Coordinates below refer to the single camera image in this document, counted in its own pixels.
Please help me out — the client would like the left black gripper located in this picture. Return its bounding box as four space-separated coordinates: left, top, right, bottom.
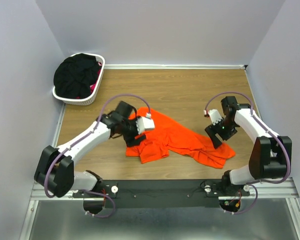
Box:
120 115 146 148

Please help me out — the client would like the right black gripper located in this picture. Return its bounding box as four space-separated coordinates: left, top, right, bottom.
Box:
204 117 238 149

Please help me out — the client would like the orange t-shirt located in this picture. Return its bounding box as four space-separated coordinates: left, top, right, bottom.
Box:
125 109 236 169

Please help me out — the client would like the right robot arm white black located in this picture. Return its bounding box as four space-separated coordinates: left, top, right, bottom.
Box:
204 92 292 196

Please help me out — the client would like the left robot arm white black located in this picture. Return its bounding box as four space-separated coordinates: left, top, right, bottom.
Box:
34 101 155 198

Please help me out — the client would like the white laundry basket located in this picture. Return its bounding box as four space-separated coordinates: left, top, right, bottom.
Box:
52 53 106 106

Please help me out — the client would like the pink garment in basket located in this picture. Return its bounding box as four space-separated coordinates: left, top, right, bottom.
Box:
76 61 103 99

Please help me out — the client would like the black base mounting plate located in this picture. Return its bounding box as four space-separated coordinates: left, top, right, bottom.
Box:
72 178 251 215

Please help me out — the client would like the black garment in basket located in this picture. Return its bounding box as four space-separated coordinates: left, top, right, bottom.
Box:
53 53 103 99

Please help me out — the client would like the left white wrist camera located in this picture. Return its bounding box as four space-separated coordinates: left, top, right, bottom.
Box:
136 112 155 135

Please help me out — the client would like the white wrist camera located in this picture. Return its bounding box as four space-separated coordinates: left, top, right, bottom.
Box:
136 112 155 135
204 109 223 125

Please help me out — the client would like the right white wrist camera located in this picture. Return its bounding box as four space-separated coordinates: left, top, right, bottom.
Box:
204 109 223 125

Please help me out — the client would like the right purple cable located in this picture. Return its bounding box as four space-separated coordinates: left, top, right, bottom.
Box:
204 91 292 216

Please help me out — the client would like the aluminium rail frame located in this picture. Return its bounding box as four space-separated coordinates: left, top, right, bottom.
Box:
33 67 300 240

